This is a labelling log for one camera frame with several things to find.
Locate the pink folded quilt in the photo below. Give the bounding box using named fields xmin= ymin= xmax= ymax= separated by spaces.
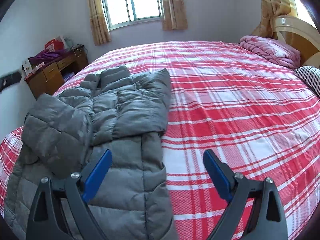
xmin=239 ymin=35 xmax=302 ymax=69

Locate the white printed box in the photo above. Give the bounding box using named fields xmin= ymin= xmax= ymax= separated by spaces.
xmin=22 ymin=59 xmax=45 ymax=77

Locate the yellow patterned curtain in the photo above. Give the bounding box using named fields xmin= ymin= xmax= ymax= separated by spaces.
xmin=159 ymin=0 xmax=188 ymax=31
xmin=251 ymin=0 xmax=298 ymax=40
xmin=86 ymin=0 xmax=112 ymax=46

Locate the striped pillow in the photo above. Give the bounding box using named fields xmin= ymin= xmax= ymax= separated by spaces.
xmin=293 ymin=65 xmax=320 ymax=95

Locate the bed with red plaid sheet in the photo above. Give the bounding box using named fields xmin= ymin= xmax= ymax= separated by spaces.
xmin=0 ymin=40 xmax=320 ymax=240

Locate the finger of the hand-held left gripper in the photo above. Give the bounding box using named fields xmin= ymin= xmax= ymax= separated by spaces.
xmin=0 ymin=71 xmax=22 ymax=92

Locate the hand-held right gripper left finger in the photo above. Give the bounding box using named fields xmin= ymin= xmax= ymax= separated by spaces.
xmin=26 ymin=149 xmax=113 ymax=240

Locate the window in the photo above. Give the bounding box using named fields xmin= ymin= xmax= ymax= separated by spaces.
xmin=99 ymin=0 xmax=163 ymax=30

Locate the cream wooden headboard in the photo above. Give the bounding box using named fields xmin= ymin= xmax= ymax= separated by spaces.
xmin=272 ymin=15 xmax=320 ymax=68

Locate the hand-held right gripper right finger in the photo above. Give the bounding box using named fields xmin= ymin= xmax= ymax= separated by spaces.
xmin=202 ymin=149 xmax=287 ymax=240

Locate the wooden desk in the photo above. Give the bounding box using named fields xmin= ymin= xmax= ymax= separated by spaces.
xmin=24 ymin=44 xmax=88 ymax=100

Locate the grey puffer jacket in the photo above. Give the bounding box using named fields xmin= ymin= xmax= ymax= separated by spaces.
xmin=4 ymin=65 xmax=179 ymax=240

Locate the red box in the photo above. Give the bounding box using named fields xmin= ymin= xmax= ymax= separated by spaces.
xmin=44 ymin=38 xmax=64 ymax=52

